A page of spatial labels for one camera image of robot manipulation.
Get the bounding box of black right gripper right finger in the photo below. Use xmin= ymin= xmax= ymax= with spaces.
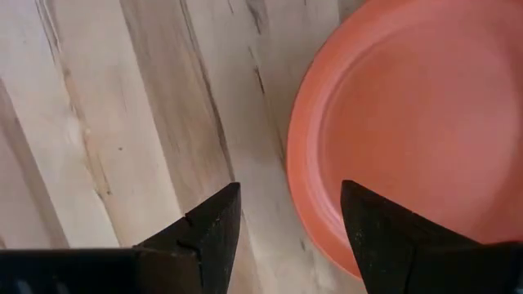
xmin=341 ymin=179 xmax=482 ymax=294

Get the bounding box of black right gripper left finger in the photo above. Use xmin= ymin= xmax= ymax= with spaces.
xmin=134 ymin=181 xmax=243 ymax=294

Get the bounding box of orange plate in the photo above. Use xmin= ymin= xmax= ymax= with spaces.
xmin=285 ymin=0 xmax=523 ymax=281

